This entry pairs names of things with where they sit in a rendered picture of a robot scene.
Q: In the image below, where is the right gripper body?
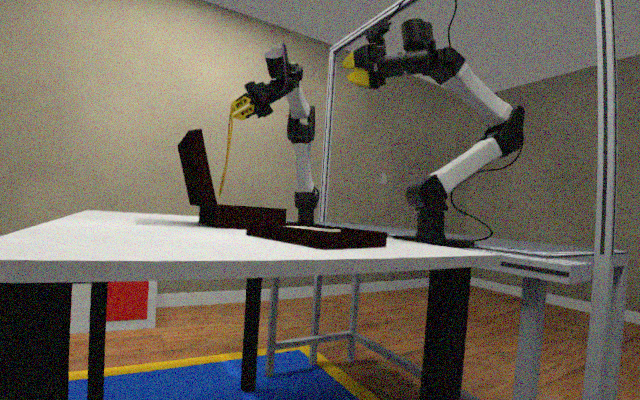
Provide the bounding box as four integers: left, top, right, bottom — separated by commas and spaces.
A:
236, 81, 278, 118

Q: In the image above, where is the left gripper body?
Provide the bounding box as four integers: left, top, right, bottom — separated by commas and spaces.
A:
353, 43, 404, 89

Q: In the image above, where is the grey slotted aluminum rail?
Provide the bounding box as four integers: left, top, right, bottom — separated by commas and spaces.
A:
437, 244, 592, 284

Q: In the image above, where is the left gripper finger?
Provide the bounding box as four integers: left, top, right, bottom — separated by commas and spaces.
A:
343, 52, 368, 73
347, 71, 370, 87

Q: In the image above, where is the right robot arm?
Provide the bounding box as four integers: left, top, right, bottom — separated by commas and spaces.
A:
253, 47, 318, 224

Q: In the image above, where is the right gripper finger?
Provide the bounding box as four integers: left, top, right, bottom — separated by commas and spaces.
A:
233, 105, 255, 121
230, 97, 251, 115

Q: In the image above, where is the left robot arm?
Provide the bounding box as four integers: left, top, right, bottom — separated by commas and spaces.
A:
392, 18, 525, 246

